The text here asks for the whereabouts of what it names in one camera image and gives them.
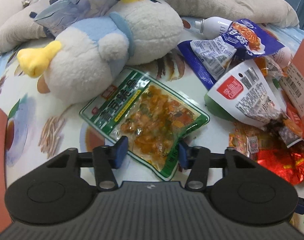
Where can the white blue plush bird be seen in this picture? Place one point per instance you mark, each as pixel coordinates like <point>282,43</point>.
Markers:
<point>86,57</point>

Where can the grey duvet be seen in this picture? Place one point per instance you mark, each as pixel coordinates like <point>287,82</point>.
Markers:
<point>17,27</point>

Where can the red snack packet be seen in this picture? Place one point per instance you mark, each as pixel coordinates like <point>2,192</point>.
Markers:
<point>286,162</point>

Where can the orange clear snack packet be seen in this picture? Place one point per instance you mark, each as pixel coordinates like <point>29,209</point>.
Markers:
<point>249,140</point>

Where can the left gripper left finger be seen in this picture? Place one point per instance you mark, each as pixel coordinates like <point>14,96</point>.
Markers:
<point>103,159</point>

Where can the white spray bottle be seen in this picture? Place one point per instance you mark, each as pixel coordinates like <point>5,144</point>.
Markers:
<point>212,27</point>

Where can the green pickled vegetable packet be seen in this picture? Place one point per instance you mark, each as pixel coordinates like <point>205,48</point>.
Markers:
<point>151,115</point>

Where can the white red-label snack packet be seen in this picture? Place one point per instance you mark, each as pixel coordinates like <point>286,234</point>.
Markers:
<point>244,93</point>

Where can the blue kimchi snack packet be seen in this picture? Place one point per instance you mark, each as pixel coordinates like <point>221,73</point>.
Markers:
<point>243,40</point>

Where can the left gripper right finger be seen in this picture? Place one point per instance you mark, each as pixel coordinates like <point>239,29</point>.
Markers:
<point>199,160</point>

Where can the pink box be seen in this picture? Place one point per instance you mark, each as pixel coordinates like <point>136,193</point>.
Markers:
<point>293,83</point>

